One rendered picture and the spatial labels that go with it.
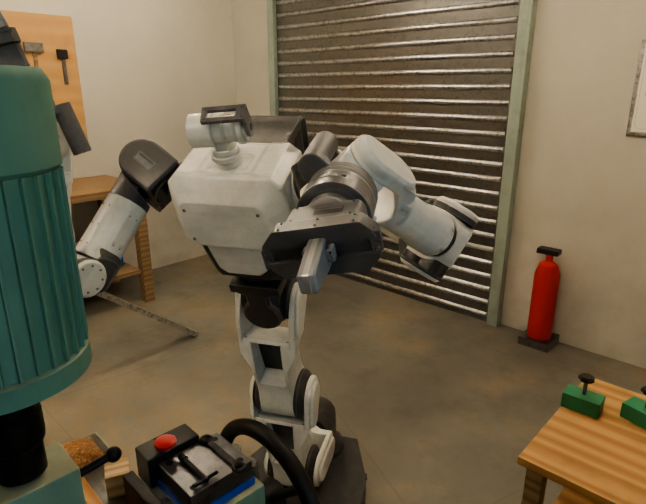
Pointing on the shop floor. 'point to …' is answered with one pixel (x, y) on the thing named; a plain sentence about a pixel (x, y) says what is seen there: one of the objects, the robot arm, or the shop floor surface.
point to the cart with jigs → (597, 447)
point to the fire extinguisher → (543, 303)
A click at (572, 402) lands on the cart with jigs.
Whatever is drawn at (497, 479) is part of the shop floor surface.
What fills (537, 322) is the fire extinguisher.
